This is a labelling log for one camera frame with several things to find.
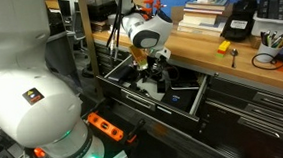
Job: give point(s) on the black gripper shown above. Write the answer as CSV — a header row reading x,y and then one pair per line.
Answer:
x,y
157,66

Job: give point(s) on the black metal drawer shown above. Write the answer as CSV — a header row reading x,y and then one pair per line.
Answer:
x,y
115,91

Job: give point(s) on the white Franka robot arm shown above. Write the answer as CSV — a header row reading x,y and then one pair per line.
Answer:
x,y
33,113

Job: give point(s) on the light grey drawer liner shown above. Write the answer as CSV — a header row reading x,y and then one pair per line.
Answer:
x,y
150,92

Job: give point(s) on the black drawer cabinet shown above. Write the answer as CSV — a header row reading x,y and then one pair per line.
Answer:
x,y
108,59
267,113

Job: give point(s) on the black tablet with silver rim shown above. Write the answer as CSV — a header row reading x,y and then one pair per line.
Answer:
x,y
185,79

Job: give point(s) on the black box with blue logo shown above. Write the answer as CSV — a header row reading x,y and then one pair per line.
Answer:
x,y
183,101

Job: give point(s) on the black and orange clamp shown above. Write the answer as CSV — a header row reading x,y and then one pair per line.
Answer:
x,y
136,127

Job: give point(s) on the stack of books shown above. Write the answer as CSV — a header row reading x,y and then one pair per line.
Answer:
x,y
198,30

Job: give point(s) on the small cardboard box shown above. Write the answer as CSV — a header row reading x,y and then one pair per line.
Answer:
x,y
178,15

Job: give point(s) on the green toy block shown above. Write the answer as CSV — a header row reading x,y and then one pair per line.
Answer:
x,y
221,55

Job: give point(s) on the red toy block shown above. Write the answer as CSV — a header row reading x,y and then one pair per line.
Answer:
x,y
222,52

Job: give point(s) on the orange spirit level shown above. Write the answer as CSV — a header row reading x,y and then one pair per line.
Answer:
x,y
104,125

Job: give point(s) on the yellow toy block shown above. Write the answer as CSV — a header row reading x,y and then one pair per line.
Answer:
x,y
225,45

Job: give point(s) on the thick cream book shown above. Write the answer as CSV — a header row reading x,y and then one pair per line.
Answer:
x,y
204,19

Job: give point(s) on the stack of dark boards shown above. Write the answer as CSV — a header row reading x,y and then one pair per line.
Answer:
x,y
98,26

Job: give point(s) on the metal spoon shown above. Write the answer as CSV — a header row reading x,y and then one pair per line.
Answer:
x,y
234,52

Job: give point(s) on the thin dark book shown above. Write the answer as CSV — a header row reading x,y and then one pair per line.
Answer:
x,y
206,3

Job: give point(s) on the black office chair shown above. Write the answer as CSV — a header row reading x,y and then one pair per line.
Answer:
x,y
79,33

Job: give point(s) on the grey waste bin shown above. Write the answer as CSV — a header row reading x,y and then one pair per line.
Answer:
x,y
61,54

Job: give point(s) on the black device with display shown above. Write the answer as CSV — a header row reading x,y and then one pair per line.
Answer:
x,y
237,15

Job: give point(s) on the white pen cup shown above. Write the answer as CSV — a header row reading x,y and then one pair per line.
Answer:
x,y
266,52

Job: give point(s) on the black marker pen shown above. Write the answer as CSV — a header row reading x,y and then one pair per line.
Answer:
x,y
263,38

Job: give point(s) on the dark background monitor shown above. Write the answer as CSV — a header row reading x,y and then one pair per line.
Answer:
x,y
64,7

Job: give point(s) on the silver pen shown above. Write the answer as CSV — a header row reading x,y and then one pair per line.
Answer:
x,y
274,35

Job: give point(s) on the white plastic tray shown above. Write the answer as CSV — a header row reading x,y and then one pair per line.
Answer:
x,y
275,29

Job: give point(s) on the orange knob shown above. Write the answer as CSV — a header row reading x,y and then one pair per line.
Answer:
x,y
39,152

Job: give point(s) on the gold wrist camera bar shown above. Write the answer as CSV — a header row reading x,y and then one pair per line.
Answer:
x,y
138,57

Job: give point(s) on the grey duct tape roll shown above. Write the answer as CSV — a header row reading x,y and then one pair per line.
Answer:
x,y
112,19

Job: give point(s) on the wooden post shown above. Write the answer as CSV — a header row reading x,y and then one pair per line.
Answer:
x,y
89,42

